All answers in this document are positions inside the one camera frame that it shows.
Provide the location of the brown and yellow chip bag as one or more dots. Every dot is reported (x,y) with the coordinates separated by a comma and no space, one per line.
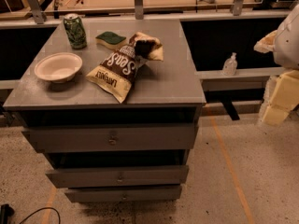
(116,73)

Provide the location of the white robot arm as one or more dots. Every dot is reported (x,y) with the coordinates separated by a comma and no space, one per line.
(283,42)

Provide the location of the top grey drawer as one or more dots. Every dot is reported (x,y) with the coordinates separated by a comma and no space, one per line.
(110,138)

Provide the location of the grey drawer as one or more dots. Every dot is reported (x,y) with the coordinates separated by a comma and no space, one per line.
(118,176)
(124,194)
(110,138)

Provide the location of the grey drawer cabinet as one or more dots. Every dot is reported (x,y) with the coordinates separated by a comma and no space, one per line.
(166,92)

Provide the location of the middle grey drawer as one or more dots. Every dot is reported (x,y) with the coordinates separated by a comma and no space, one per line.
(118,176)

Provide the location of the green and yellow sponge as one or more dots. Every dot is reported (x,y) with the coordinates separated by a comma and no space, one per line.
(111,40)

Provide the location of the clear sanitizer pump bottle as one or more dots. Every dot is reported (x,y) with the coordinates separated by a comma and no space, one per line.
(230,65)

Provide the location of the bottom grey drawer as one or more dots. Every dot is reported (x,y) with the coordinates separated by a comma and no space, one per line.
(124,194)

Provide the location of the white paper bowl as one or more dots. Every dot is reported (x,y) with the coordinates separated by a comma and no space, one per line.
(59,67)

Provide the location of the green soda can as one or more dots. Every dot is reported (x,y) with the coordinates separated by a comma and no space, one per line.
(75,31)

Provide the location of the yellow foam blocks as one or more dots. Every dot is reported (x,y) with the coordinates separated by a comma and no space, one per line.
(281,97)

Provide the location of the black device on floor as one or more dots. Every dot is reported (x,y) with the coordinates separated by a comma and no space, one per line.
(6,211)

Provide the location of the grey metal rail frame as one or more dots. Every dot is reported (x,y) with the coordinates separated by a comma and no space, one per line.
(47,13)

